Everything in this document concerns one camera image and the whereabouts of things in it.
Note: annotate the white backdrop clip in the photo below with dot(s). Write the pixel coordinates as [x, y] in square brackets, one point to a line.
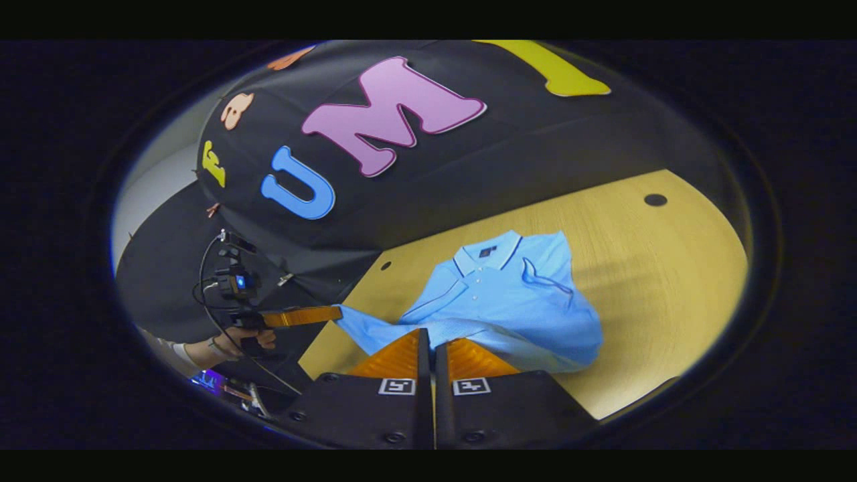
[286, 279]

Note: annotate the light blue T-shirt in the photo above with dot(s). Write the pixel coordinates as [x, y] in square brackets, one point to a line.
[509, 294]

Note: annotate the purple lit electronic device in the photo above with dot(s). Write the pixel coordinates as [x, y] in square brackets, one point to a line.
[207, 380]

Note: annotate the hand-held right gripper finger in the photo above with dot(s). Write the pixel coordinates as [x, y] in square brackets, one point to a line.
[440, 375]
[424, 361]

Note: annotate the large black table grommet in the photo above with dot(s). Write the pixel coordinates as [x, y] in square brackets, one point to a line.
[655, 199]

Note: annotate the pink backdrop clip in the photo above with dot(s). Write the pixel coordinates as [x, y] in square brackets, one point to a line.
[213, 209]

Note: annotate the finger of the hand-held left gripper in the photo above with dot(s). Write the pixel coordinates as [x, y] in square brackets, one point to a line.
[301, 316]

